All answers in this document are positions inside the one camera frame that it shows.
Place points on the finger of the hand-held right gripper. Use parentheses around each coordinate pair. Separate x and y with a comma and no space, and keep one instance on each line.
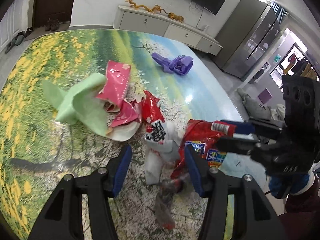
(243,127)
(237,146)

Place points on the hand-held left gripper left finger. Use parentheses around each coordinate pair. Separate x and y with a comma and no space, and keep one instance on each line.
(122,170)

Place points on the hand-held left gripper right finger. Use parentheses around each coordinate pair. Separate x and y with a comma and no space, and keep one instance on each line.
(193,172)

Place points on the white paper bowl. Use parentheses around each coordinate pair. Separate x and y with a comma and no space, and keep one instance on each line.
(122,134)

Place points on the red snack bag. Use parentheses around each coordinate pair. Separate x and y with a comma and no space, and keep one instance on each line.
(200,132)

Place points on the clear plastic wrapper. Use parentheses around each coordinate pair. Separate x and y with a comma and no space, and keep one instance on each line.
(163,205)

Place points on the red and white snack wrapper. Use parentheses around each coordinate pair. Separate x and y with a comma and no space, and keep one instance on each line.
(156,132)

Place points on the light green cloth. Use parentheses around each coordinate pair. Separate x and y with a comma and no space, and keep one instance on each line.
(82,102)

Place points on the purple plastic bag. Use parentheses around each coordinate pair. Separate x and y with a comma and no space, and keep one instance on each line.
(178,65)

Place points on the pink torn wrapper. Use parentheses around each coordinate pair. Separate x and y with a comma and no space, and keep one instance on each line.
(116,80)

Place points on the person's right forearm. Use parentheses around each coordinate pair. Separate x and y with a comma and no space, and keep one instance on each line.
(305,202)

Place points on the person's right hand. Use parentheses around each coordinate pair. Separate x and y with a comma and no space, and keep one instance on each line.
(287,186)

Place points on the grey cloth bundle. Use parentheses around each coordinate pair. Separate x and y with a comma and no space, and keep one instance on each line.
(252,105)

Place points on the white cloth bundle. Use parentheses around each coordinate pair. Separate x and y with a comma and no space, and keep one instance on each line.
(278,111)

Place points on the purple stool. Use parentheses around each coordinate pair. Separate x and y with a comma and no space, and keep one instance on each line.
(265,96)

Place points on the hanging clothes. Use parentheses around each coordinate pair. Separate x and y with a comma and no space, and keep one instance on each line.
(303,66)

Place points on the grey refrigerator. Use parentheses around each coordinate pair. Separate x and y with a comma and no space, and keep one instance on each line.
(250,35)

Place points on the blue striped curtain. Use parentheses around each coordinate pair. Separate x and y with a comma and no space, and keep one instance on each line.
(279,12)

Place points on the golden tiger figurine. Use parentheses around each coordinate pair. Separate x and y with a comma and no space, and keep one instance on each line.
(176,17)

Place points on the white television cabinet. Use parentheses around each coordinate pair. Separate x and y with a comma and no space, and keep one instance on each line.
(145,22)

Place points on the golden dragon ornament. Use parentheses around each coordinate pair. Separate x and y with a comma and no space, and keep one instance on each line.
(157,8)
(132,3)

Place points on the brown shoe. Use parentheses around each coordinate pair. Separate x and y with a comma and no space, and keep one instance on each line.
(55,24)
(48,25)

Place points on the grey slipper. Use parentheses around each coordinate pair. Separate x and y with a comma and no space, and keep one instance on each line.
(18,40)
(10,47)

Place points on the black slipper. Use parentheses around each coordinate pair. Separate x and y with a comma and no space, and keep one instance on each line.
(28,31)

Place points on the dark brown door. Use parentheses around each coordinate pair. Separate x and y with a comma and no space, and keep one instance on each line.
(55,0)

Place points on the white hallway cupboard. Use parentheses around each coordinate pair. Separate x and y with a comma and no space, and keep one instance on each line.
(15,12)

